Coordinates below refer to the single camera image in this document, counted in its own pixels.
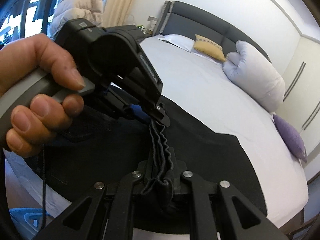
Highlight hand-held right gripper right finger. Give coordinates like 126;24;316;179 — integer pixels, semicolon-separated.
173;161;291;240

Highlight black pants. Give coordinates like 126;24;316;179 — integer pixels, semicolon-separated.
37;90;270;233

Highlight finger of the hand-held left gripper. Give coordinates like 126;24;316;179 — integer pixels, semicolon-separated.
99;85;152;123
146;99;171;128

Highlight yellow cushion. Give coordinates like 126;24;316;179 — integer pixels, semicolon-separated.
193;34;227;62

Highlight person's left hand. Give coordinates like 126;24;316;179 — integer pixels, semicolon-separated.
0;33;87;158

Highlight dark grey padded headboard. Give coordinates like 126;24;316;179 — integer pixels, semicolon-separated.
159;1;272;64

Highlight rolled white duvet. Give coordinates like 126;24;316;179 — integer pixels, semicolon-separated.
222;41;286;113

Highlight black framed window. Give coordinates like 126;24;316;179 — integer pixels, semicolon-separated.
0;0;66;46

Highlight cream wardrobe with black handles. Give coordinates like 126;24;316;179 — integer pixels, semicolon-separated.
275;32;320;160

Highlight white pillow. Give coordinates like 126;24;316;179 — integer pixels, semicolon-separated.
157;34;223;64

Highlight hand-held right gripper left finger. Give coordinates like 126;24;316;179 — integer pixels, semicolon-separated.
32;161;153;240

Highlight bed with white sheet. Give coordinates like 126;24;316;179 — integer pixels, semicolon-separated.
5;34;308;240

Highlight purple cushion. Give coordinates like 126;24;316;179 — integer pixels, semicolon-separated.
272;114;308;163

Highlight blue plastic stool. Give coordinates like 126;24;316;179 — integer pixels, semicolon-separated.
9;207;54;234

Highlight beige puffer jacket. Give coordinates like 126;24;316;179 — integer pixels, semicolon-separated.
49;0;105;39

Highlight beige curtain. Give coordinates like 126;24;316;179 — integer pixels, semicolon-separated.
102;0;147;28

